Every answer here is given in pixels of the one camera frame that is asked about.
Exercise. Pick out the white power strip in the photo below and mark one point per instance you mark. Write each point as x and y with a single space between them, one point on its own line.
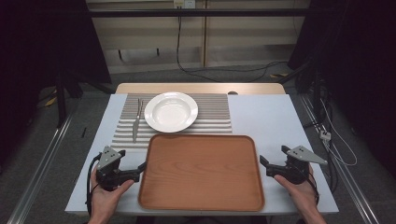
324 134

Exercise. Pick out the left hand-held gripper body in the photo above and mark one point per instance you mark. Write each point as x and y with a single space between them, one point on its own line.
107 161

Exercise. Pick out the person's right hand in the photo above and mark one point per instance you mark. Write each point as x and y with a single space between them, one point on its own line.
299 193

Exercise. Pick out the striped grey placemat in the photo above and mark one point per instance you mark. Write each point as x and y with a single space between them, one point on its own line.
214 115

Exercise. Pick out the black metal stand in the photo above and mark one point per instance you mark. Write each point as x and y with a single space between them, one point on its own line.
60 90

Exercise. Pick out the silver table knife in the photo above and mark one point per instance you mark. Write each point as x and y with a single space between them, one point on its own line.
136 124

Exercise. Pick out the white deep plate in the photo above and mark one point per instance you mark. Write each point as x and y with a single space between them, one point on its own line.
171 112

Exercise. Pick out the brown wooden tray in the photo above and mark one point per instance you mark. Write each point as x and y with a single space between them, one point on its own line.
202 174

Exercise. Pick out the black horizontal bar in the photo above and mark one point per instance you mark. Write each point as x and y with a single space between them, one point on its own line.
199 12

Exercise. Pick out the person's left hand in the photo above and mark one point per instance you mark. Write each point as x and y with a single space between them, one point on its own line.
104 202

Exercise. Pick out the small dark round object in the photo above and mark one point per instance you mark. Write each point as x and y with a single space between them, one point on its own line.
232 92

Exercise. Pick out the dark curtain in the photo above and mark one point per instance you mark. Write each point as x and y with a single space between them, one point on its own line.
351 62
43 46

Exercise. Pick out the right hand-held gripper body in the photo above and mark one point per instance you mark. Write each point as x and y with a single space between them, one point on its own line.
299 165

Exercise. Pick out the metal floor rail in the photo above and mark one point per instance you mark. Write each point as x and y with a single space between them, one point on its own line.
342 168
40 161

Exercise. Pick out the white wall socket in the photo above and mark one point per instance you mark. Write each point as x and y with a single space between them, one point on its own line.
184 3

